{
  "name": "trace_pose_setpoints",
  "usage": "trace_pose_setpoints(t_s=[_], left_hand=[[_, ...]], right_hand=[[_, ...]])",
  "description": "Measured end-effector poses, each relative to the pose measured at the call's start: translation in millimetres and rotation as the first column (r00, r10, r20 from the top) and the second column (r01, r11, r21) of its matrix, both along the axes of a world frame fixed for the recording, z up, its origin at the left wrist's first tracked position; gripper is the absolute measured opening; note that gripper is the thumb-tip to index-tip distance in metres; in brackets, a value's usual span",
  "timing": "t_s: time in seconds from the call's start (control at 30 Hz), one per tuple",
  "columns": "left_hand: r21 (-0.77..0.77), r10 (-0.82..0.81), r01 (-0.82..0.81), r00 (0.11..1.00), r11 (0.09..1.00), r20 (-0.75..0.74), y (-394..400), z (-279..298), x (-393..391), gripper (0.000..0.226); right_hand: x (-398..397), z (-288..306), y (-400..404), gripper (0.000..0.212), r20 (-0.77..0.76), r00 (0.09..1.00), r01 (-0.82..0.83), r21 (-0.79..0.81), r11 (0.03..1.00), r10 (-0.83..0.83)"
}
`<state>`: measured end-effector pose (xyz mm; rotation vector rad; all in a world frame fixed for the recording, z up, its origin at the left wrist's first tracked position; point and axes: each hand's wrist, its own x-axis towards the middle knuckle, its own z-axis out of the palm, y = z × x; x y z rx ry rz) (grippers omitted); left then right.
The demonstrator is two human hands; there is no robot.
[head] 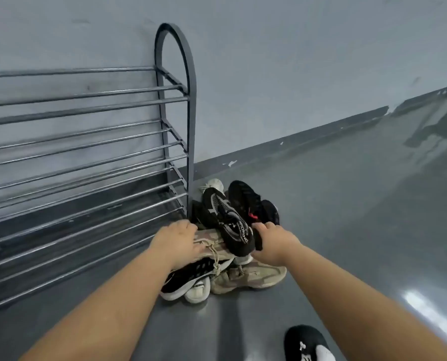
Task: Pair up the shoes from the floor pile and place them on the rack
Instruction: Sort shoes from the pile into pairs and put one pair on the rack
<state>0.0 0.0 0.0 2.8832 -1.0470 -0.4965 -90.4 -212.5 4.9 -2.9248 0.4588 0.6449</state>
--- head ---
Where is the person's left hand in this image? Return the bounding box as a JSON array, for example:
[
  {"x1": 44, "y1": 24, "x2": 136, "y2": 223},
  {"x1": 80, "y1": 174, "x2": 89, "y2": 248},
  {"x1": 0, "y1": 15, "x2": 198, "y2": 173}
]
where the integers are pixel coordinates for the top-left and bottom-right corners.
[{"x1": 148, "y1": 220, "x2": 209, "y2": 271}]

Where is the person's right hand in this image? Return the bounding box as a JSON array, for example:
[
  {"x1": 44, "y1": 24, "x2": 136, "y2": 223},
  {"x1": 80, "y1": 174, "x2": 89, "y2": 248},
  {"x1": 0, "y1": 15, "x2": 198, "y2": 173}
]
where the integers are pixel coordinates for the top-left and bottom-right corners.
[{"x1": 251, "y1": 221, "x2": 302, "y2": 264}]

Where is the black sneaker red stripe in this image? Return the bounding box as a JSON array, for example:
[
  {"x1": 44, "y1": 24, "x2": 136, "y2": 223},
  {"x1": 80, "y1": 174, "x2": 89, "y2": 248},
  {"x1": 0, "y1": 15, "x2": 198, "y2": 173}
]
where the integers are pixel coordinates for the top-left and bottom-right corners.
[
  {"x1": 227, "y1": 180, "x2": 264, "y2": 227},
  {"x1": 259, "y1": 200, "x2": 280, "y2": 226}
]

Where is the black white patterned sneaker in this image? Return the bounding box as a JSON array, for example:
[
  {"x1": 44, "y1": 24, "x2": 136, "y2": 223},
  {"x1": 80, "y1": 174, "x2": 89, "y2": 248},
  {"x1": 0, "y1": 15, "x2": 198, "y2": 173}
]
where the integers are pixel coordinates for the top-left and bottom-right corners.
[
  {"x1": 202, "y1": 187, "x2": 256, "y2": 257},
  {"x1": 190, "y1": 199, "x2": 213, "y2": 232}
]

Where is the black green striped sneaker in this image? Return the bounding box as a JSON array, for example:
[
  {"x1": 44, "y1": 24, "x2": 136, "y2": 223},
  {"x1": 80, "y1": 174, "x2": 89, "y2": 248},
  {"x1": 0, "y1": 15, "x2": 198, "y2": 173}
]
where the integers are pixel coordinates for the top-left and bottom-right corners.
[{"x1": 159, "y1": 257, "x2": 224, "y2": 301}]

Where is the white knit sneaker green tab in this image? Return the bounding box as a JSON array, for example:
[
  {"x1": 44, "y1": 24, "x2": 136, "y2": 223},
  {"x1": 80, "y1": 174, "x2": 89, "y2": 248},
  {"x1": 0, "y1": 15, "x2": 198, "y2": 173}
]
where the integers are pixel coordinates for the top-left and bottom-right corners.
[{"x1": 200, "y1": 178, "x2": 226, "y2": 195}]

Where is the grey metal shoe rack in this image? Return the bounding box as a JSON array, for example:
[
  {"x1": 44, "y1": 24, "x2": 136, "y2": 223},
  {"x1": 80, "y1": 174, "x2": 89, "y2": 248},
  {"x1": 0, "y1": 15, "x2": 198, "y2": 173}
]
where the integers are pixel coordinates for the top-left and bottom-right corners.
[{"x1": 0, "y1": 23, "x2": 197, "y2": 314}]

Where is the person's left forearm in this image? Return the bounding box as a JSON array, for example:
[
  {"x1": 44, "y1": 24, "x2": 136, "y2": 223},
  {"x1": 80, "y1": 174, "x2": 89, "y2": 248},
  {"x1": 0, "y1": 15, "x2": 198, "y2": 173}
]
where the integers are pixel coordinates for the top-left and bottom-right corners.
[{"x1": 19, "y1": 242, "x2": 175, "y2": 361}]

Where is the person's right forearm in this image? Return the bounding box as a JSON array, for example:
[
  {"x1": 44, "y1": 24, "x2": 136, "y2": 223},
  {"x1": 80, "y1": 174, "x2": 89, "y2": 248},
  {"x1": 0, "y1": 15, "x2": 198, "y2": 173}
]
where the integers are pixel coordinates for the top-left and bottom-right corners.
[{"x1": 279, "y1": 244, "x2": 447, "y2": 361}]

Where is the person's right black clog slipper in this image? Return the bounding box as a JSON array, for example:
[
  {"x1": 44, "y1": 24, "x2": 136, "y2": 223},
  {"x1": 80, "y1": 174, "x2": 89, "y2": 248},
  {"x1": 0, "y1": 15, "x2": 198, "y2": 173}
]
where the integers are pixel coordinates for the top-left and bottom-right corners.
[{"x1": 284, "y1": 325, "x2": 337, "y2": 361}]

